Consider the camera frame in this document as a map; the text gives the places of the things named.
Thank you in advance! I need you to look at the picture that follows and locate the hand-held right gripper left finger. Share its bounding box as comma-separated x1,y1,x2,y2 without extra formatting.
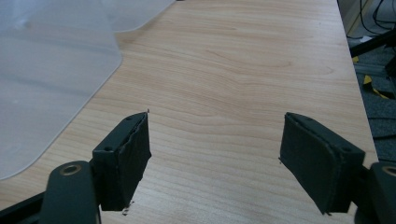
92,111,152,212

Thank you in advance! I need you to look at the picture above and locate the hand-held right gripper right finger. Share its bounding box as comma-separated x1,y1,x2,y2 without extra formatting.
278,112,366,216

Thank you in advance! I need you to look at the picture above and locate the yellow and black tape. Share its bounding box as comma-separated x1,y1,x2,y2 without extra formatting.
352,55,396,101

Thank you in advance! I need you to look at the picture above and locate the translucent white plastic sheet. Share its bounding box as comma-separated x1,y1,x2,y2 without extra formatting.
102,0,177,34
0,0,123,181

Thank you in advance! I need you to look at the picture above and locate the black metal stand leg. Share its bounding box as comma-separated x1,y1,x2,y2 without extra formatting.
349,29,396,59

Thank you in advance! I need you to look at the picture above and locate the aluminium profile rail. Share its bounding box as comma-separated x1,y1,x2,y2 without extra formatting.
354,63,390,78

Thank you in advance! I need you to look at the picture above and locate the black cable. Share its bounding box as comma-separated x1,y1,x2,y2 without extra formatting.
360,0,396,35

